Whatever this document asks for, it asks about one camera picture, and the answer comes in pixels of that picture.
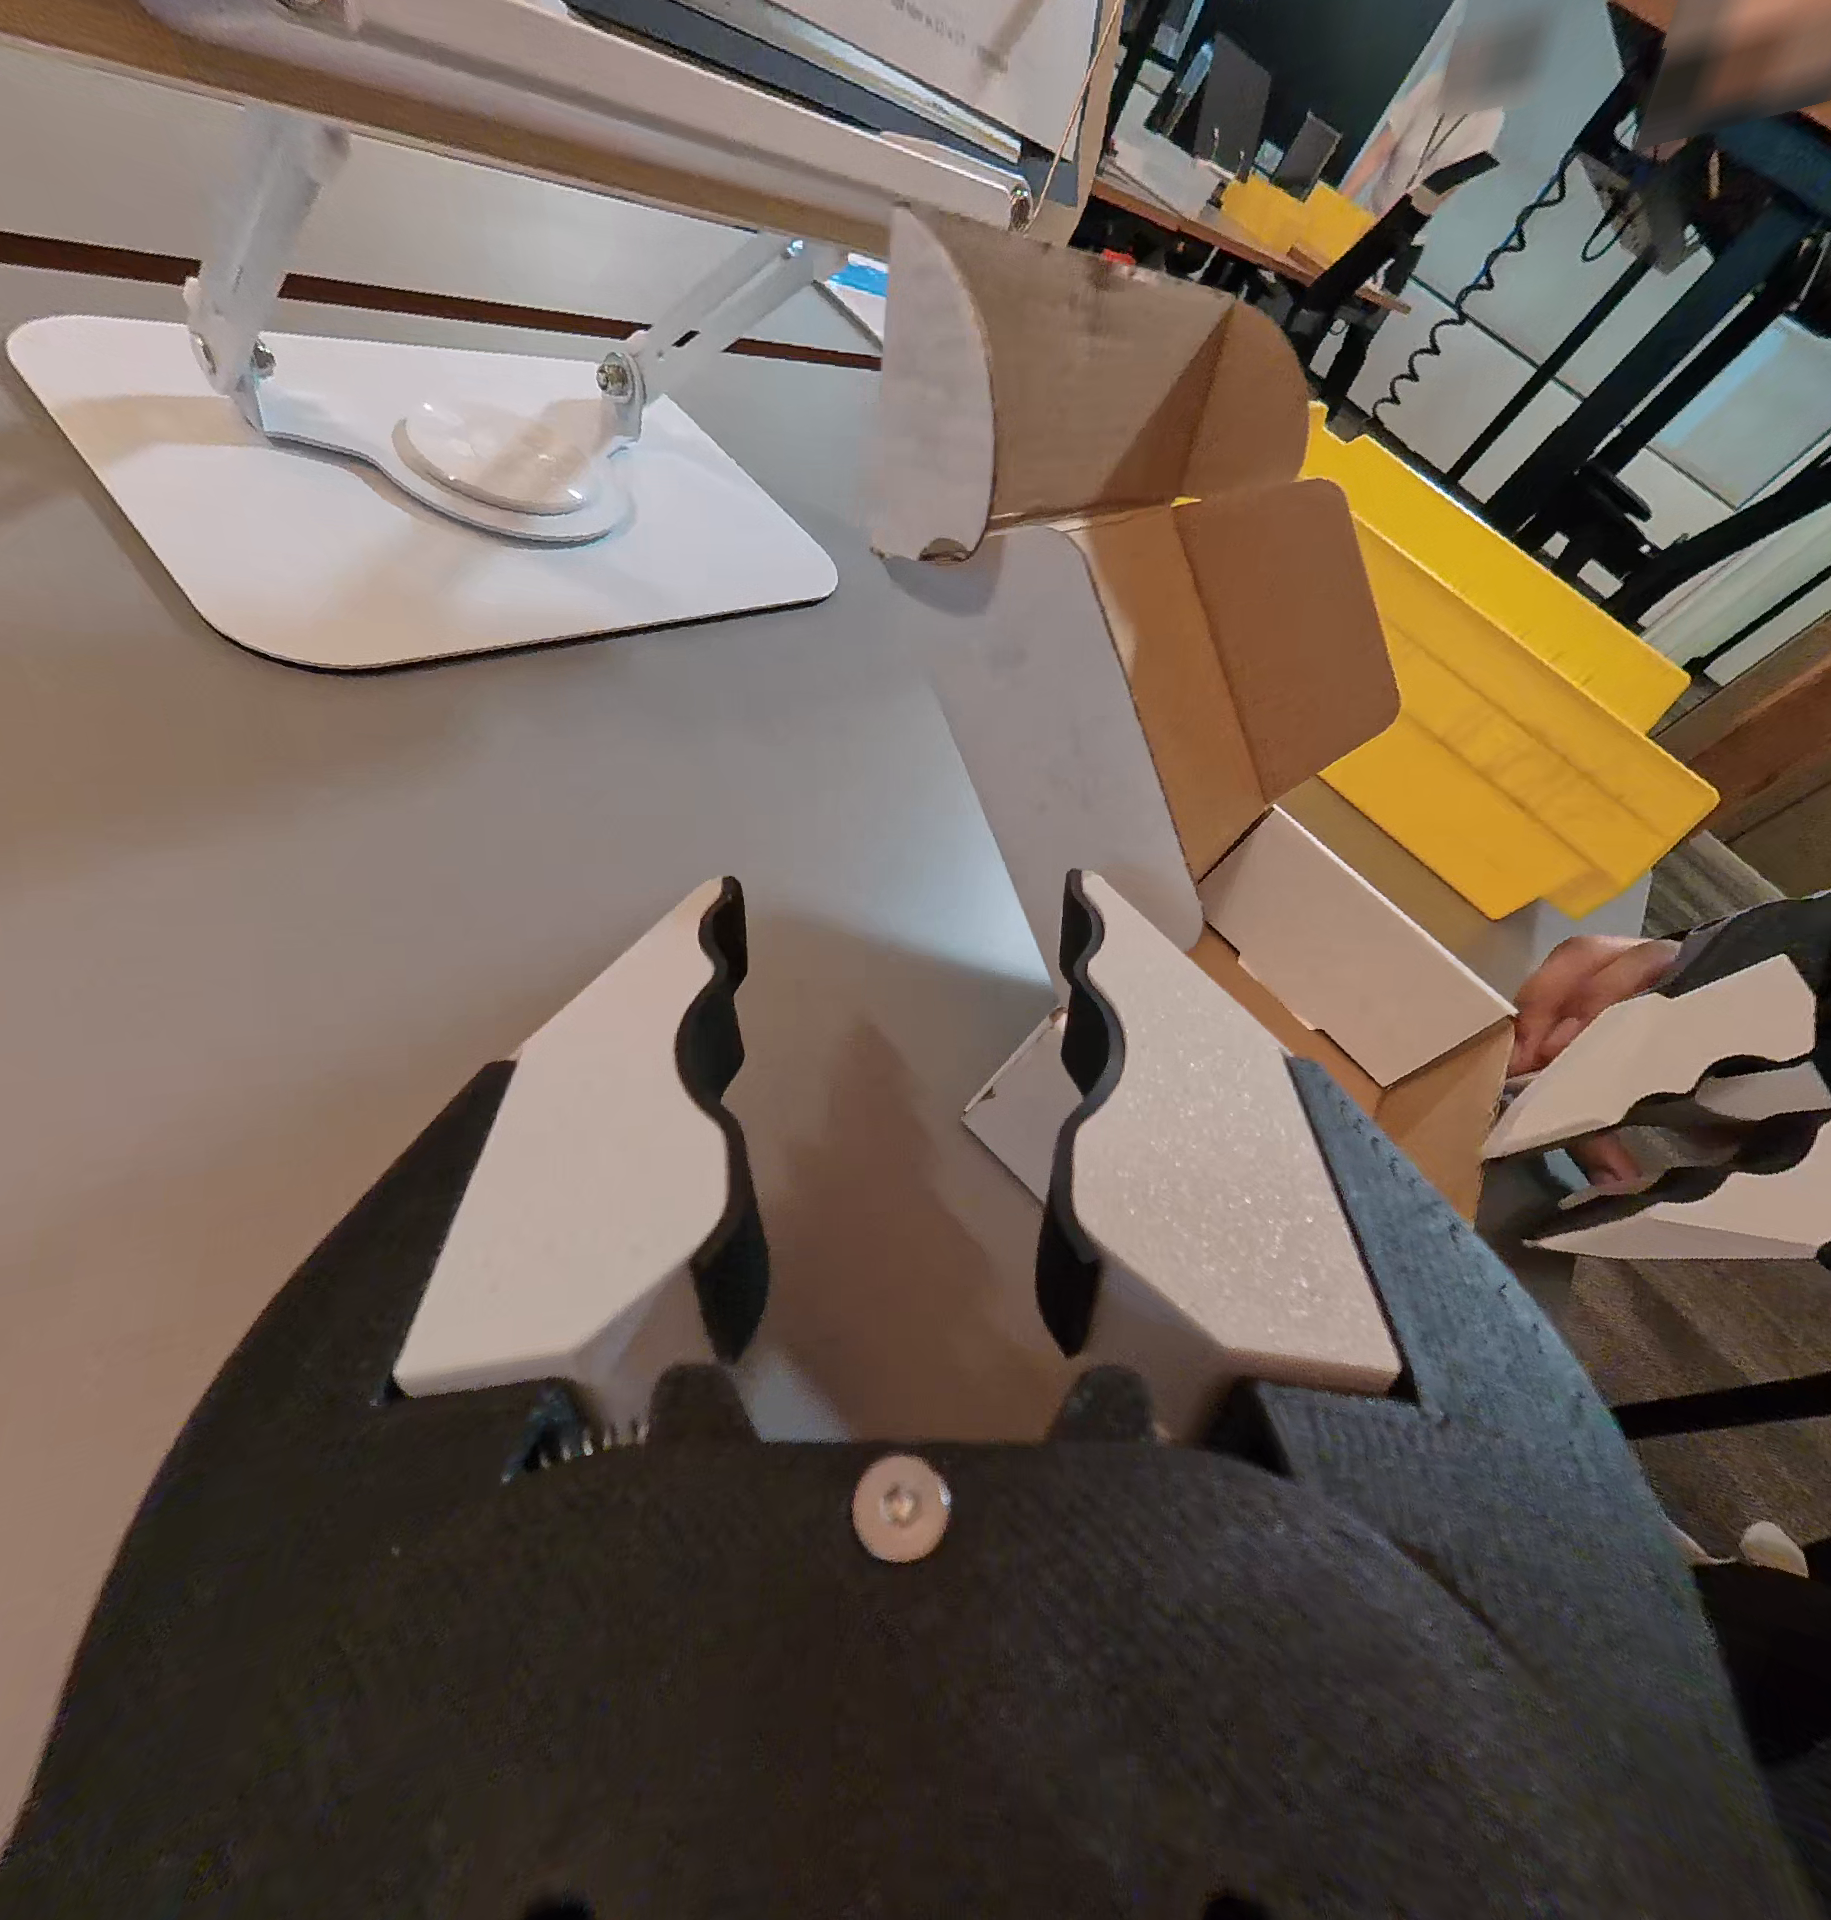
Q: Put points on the dark standing desk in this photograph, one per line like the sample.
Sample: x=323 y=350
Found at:
x=1725 y=300

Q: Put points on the yellow plastic bin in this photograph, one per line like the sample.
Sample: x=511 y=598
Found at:
x=1515 y=705

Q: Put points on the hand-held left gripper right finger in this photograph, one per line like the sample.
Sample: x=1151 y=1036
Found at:
x=1231 y=1215

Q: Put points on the white and blue leaflet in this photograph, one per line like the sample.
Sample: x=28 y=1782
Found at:
x=863 y=277

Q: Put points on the small yellow storage bin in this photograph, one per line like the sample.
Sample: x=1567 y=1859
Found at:
x=1289 y=211

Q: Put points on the person's right hand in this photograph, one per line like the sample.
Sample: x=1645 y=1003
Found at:
x=1582 y=991

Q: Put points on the person's black knitted sweater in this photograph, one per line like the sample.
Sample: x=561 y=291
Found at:
x=1800 y=1725

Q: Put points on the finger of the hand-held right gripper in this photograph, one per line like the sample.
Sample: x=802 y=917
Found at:
x=1755 y=1201
x=1680 y=1036

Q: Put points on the white cardboard mailer box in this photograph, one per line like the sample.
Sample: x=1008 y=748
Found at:
x=1247 y=645

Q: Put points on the white document stand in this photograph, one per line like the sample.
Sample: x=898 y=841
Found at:
x=331 y=570

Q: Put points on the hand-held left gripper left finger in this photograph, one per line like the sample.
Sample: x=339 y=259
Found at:
x=571 y=1201

